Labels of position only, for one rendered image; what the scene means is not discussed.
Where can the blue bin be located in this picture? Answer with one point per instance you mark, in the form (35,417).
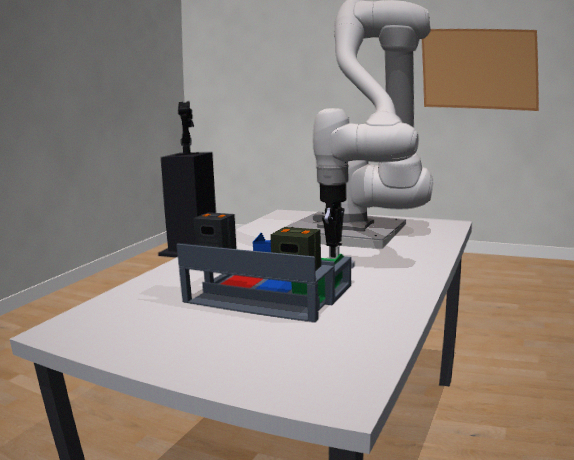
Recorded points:
(260,244)

